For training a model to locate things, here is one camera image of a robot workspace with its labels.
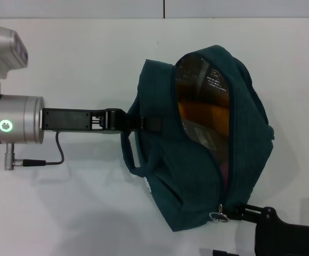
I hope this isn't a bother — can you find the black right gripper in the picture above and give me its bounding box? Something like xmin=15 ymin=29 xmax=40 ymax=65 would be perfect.
xmin=212 ymin=203 xmax=309 ymax=256

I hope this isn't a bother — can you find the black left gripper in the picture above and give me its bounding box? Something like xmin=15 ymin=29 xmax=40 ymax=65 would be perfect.
xmin=42 ymin=106 xmax=164 ymax=135

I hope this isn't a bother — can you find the dark teal lunch bag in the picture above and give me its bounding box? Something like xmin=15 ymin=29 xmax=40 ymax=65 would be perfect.
xmin=119 ymin=44 xmax=275 ymax=233

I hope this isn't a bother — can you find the pink peach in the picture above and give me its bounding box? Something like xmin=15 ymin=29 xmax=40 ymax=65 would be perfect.
xmin=219 ymin=162 xmax=231 ymax=189

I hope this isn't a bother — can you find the yellow banana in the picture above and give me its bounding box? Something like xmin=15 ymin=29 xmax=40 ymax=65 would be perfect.
xmin=177 ymin=102 xmax=231 ymax=134

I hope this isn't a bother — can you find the left gripper cable with plug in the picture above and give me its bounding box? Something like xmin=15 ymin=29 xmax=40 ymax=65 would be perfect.
xmin=2 ymin=132 xmax=65 ymax=171

